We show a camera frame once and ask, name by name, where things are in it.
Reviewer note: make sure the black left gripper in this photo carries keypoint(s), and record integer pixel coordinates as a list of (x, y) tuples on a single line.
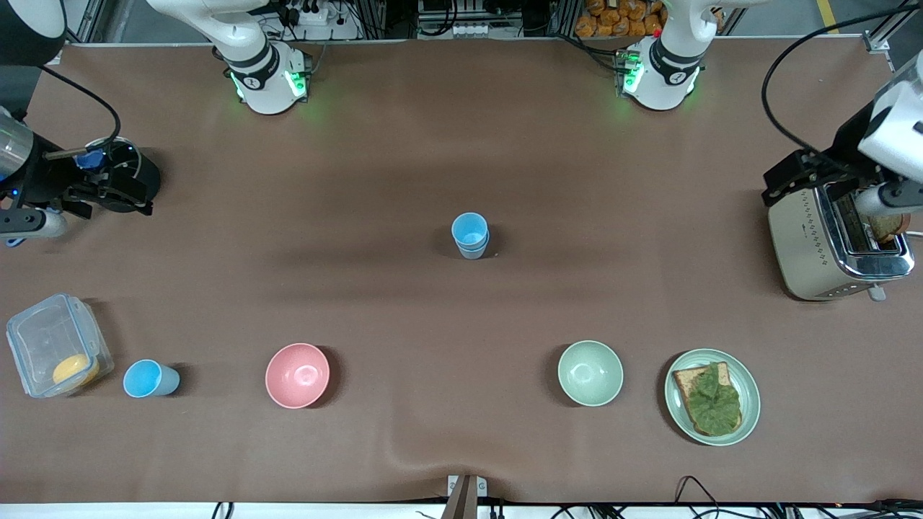
[(845, 151)]

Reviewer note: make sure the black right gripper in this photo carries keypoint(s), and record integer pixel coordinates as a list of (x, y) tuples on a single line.
[(45, 183)]

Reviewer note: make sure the blue cup with tissue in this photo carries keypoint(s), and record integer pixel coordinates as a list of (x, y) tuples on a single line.
[(473, 254)]

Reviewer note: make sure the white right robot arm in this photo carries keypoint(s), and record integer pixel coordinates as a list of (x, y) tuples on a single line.
[(267, 86)]

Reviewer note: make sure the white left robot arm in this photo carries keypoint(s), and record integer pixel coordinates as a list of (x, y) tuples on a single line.
[(663, 79)]

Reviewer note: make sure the glass lid with blue knob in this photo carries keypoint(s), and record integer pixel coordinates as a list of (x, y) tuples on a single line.
[(90, 158)]

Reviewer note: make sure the beige and chrome toaster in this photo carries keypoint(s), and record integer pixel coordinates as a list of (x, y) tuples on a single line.
[(800, 245)]

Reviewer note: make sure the brown toast slice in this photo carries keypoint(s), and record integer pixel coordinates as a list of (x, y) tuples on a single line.
[(890, 229)]

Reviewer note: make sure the clear plastic food container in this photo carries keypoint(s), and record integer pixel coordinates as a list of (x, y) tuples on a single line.
[(43, 339)]

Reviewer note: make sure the yellow round food piece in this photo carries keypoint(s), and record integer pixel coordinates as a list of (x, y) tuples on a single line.
[(74, 370)]

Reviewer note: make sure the green plate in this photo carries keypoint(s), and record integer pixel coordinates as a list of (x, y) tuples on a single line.
[(750, 393)]

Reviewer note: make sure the bread slice under lettuce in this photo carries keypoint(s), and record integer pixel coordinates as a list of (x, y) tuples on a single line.
[(682, 378)]

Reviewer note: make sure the bag of orange buns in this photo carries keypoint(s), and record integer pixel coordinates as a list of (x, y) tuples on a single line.
[(620, 18)]

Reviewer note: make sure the green lettuce leaf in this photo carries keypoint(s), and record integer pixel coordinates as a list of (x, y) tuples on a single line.
[(714, 404)]

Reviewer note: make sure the white power strip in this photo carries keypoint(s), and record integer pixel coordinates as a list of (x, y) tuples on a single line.
[(317, 14), (470, 30)]

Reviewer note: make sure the pink bowl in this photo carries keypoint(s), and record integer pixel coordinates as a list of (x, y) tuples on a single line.
[(297, 375)]

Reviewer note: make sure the green bowl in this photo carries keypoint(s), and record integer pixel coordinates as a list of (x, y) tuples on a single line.
[(590, 373)]

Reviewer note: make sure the brown table cloth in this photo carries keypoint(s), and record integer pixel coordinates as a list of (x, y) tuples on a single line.
[(461, 144)]

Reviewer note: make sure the aluminium frame profile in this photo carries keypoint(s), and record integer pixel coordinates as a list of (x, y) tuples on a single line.
[(877, 42), (86, 29)]

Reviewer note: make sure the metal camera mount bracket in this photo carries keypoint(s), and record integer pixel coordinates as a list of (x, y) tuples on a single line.
[(465, 497)]

